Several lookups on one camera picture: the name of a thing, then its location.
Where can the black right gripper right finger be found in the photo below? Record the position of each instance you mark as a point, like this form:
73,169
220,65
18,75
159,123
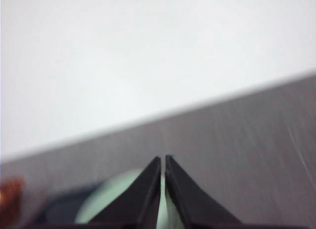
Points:
194,205

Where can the brown wicker basket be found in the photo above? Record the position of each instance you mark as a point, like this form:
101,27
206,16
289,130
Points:
11,192

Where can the green ceramic bowl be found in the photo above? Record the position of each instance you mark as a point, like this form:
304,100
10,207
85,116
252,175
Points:
107,191

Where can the dark blue rectangular tray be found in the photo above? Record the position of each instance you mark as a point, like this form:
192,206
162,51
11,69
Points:
65,209

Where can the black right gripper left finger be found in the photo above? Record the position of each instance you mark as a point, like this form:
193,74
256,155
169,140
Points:
139,205

